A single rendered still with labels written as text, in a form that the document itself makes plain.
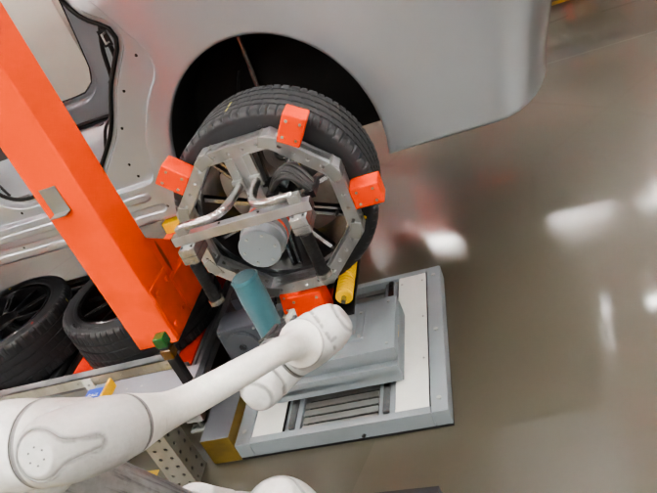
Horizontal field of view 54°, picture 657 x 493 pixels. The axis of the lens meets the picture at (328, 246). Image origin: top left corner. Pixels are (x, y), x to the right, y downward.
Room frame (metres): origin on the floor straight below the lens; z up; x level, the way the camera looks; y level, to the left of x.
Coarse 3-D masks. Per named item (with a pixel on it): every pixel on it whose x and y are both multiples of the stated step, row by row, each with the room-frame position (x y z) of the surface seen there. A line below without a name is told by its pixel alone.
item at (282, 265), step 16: (256, 160) 1.87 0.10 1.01; (288, 160) 1.84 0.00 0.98; (208, 176) 2.00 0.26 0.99; (320, 176) 1.83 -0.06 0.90; (208, 192) 2.01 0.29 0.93; (224, 192) 2.15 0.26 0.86; (304, 192) 1.84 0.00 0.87; (208, 208) 1.99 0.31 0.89; (320, 208) 1.85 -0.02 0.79; (336, 208) 1.82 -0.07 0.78; (336, 224) 1.98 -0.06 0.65; (224, 240) 1.96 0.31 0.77; (288, 240) 2.06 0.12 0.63; (320, 240) 1.85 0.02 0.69; (336, 240) 1.85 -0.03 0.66; (240, 256) 1.93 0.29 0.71; (288, 256) 1.95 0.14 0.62; (304, 256) 1.92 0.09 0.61; (272, 272) 1.89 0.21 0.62; (288, 272) 1.87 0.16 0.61
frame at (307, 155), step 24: (216, 144) 1.85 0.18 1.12; (240, 144) 1.77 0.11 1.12; (264, 144) 1.74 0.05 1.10; (312, 168) 1.71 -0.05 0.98; (336, 168) 1.69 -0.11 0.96; (192, 192) 1.84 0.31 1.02; (336, 192) 1.70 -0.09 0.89; (192, 216) 1.87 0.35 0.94; (360, 216) 1.71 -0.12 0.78; (216, 264) 1.85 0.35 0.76; (240, 264) 1.88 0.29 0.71; (336, 264) 1.73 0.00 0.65; (288, 288) 1.79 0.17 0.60; (312, 288) 1.77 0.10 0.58
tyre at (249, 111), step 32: (256, 96) 1.95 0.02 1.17; (288, 96) 1.92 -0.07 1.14; (320, 96) 1.97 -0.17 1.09; (224, 128) 1.87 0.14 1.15; (256, 128) 1.84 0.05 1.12; (320, 128) 1.78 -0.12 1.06; (352, 128) 1.88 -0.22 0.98; (192, 160) 1.91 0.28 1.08; (352, 160) 1.76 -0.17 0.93; (352, 256) 1.80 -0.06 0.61
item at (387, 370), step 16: (400, 304) 2.07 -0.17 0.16; (400, 320) 1.98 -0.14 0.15; (400, 336) 1.89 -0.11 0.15; (400, 352) 1.82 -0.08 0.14; (336, 368) 1.86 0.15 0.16; (352, 368) 1.84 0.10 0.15; (368, 368) 1.81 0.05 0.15; (384, 368) 1.75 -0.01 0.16; (400, 368) 1.74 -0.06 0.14; (304, 384) 1.85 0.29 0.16; (320, 384) 1.83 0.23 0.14; (336, 384) 1.81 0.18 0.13; (352, 384) 1.79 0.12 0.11; (368, 384) 1.78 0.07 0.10; (288, 400) 1.88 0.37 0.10
